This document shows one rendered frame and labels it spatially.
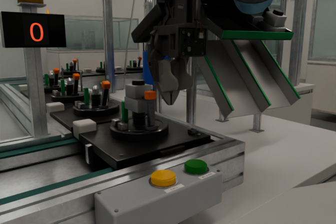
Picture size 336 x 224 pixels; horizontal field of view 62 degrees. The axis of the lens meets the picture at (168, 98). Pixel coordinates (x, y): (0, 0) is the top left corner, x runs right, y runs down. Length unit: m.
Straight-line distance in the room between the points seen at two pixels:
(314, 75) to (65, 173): 4.46
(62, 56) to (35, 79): 8.60
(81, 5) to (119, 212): 11.49
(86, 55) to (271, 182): 9.03
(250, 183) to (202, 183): 0.24
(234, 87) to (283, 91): 0.19
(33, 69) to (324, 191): 0.70
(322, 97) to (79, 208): 4.53
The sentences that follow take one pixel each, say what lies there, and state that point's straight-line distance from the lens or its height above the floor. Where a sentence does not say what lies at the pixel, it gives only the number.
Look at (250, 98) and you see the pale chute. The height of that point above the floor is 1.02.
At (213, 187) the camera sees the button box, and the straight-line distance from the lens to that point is 0.51.
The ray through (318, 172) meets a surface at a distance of 0.82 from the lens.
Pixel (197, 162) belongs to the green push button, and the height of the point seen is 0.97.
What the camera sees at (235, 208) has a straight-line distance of 0.61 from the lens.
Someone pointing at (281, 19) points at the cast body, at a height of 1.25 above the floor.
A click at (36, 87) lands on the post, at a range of 0.72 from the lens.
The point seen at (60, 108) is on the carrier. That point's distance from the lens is 0.94.
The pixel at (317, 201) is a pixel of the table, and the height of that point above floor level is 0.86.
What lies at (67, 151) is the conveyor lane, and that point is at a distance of 0.72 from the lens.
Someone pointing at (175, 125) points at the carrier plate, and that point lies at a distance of 0.72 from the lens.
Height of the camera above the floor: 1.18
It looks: 11 degrees down
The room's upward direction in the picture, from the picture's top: straight up
